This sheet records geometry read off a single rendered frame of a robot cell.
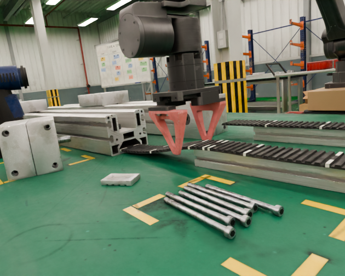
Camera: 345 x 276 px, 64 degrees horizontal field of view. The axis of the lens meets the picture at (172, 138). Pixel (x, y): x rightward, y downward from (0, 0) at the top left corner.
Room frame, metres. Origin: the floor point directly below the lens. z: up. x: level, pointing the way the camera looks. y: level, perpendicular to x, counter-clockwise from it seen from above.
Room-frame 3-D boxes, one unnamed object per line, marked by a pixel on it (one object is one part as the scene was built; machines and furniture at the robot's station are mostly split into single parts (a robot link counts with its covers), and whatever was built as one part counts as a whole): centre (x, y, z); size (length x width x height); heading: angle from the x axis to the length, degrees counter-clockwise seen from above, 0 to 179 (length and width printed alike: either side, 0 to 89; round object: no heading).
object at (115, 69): (6.63, 0.94, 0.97); 1.51 x 0.50 x 1.95; 59
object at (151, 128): (1.00, 0.23, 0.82); 0.80 x 0.10 x 0.09; 44
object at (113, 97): (1.00, 0.23, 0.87); 0.16 x 0.11 x 0.07; 44
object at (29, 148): (0.52, 0.26, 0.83); 0.11 x 0.10 x 0.10; 113
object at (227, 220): (0.27, -0.02, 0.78); 0.11 x 0.01 x 0.01; 35
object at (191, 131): (0.69, -0.08, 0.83); 0.12 x 0.09 x 0.10; 134
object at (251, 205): (0.30, -0.04, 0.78); 0.11 x 0.01 x 0.01; 34
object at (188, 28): (0.45, -0.03, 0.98); 0.07 x 0.06 x 0.07; 128
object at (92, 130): (0.87, 0.37, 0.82); 0.80 x 0.10 x 0.09; 44
